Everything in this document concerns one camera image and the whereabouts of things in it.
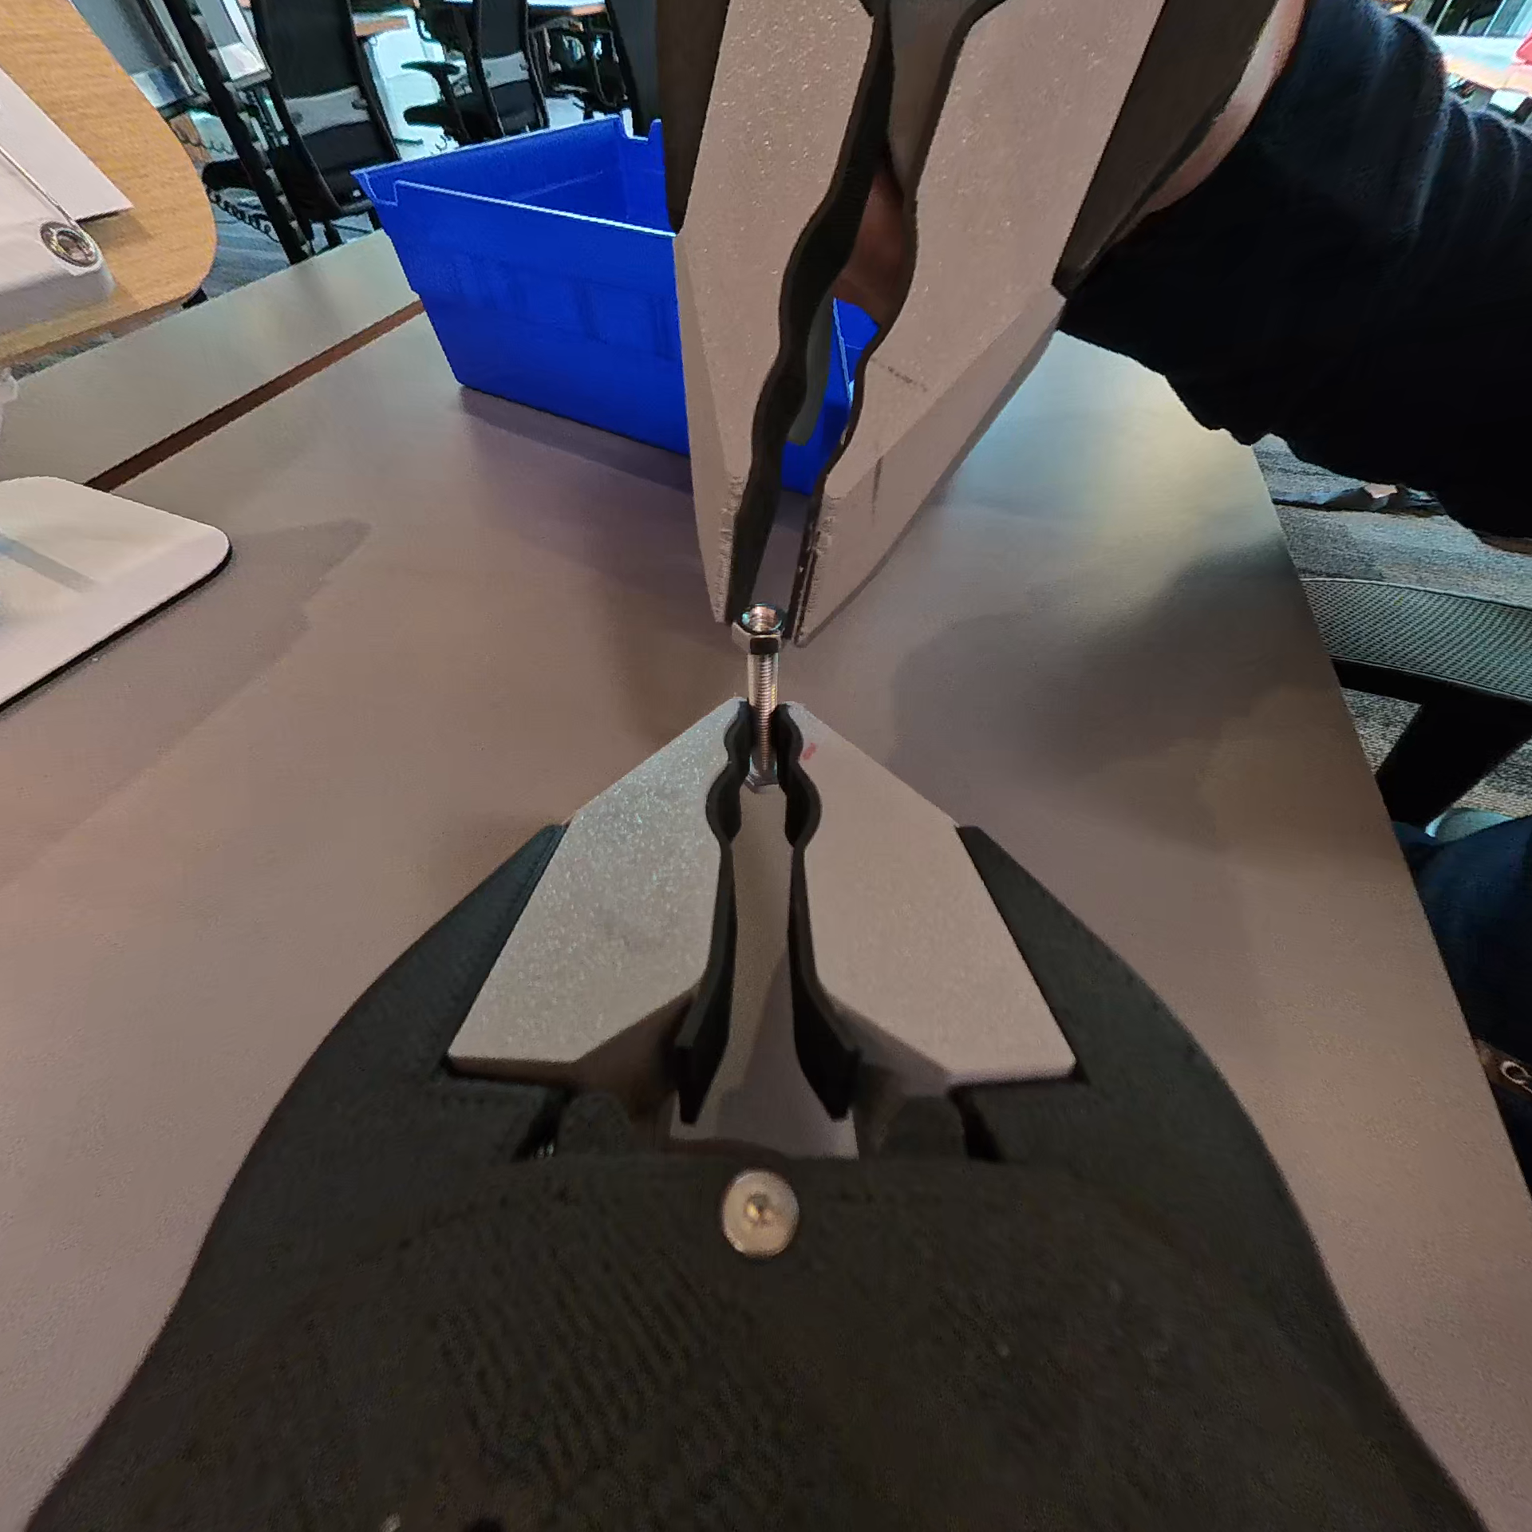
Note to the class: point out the silver hex nut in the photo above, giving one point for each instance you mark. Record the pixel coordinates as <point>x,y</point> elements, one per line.
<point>748,621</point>

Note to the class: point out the person's right hand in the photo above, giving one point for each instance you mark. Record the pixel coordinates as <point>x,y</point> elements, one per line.
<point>883,252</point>

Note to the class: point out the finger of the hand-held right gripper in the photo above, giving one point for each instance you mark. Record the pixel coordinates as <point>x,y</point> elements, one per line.
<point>1005,240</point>
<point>753,240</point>

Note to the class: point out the row of black office chairs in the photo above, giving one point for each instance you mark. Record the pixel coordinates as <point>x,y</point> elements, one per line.
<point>323,108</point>

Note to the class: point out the black mesh office chair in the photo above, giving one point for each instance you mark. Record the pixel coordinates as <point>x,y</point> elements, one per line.
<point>1424,628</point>

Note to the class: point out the white instruction sheet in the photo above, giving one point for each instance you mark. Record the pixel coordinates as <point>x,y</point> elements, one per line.
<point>47,179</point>

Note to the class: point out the person's right forearm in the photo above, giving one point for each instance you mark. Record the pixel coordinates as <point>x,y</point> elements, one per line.
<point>1351,263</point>

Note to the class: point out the silver bolt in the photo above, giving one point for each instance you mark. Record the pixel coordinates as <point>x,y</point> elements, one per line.
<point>760,677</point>

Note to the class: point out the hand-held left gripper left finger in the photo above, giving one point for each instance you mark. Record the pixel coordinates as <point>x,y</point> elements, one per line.
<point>585,945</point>

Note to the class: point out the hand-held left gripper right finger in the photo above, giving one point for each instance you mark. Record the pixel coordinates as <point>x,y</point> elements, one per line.
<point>934,945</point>

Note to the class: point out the blue plastic bin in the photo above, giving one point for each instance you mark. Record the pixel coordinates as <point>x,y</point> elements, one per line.
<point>538,300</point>

